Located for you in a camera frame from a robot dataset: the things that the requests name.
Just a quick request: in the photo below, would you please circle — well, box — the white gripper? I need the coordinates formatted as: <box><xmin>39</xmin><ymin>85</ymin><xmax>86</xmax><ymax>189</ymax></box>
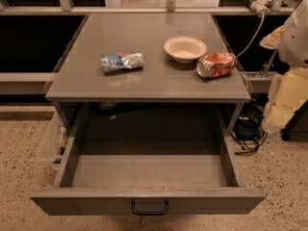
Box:
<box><xmin>260</xmin><ymin>0</ymin><xmax>308</xmax><ymax>134</ymax></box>

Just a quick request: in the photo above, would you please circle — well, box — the grey metal drawer cabinet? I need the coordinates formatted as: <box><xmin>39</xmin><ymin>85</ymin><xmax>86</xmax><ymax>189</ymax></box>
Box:
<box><xmin>44</xmin><ymin>13</ymin><xmax>252</xmax><ymax>137</ymax></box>

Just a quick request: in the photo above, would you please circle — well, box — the black drawer handle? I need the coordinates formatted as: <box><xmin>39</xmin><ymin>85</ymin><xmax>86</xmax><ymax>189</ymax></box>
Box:
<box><xmin>131</xmin><ymin>201</ymin><xmax>169</xmax><ymax>216</ymax></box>

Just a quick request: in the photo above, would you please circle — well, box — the white paper bowl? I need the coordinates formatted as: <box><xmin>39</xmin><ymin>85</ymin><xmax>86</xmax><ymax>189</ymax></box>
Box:
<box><xmin>164</xmin><ymin>37</ymin><xmax>208</xmax><ymax>64</ymax></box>

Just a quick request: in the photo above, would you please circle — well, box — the white power cable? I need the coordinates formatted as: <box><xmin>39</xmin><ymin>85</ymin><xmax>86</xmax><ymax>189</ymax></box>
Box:
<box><xmin>235</xmin><ymin>12</ymin><xmax>266</xmax><ymax>60</ymax></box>

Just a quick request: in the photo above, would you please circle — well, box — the crushed red soda can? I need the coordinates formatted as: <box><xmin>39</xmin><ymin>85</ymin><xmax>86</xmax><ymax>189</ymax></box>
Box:
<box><xmin>196</xmin><ymin>52</ymin><xmax>237</xmax><ymax>79</ymax></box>

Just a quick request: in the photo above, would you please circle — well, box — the open grey top drawer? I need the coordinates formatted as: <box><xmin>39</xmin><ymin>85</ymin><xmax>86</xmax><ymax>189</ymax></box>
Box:
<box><xmin>30</xmin><ymin>104</ymin><xmax>267</xmax><ymax>217</ymax></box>

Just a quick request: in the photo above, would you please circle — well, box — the white power strip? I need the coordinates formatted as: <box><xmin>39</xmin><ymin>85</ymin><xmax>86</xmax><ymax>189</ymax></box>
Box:
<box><xmin>244</xmin><ymin>0</ymin><xmax>271</xmax><ymax>16</ymax></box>

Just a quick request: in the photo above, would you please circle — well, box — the crushed blue silver redbull can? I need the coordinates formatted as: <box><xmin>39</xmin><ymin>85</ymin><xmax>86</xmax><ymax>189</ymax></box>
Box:
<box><xmin>101</xmin><ymin>52</ymin><xmax>143</xmax><ymax>73</ymax></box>

